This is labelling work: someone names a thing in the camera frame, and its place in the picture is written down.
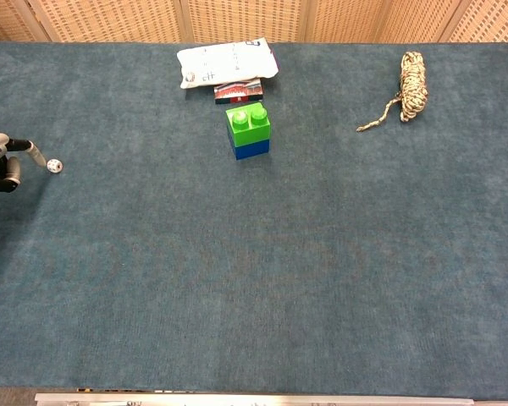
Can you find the small white die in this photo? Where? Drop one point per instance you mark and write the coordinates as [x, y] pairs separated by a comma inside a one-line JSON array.
[[54, 166]]

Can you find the white printed plastic packet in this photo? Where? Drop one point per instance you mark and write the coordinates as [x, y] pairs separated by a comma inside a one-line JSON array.
[[224, 63]]

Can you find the red and black packet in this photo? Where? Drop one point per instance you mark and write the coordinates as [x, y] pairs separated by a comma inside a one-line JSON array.
[[239, 92]]

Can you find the green toy building block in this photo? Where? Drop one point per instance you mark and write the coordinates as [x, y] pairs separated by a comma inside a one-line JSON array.
[[250, 127]]

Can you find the blue toy building block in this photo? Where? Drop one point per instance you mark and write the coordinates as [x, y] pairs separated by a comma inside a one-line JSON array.
[[254, 150]]

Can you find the teal felt table mat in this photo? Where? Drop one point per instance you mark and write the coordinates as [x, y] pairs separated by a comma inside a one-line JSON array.
[[237, 275]]

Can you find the wicker folding screen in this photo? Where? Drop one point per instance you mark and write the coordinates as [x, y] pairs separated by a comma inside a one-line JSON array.
[[245, 19]]

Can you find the aluminium table edge rail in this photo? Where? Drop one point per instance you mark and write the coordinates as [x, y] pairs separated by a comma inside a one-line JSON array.
[[254, 400]]

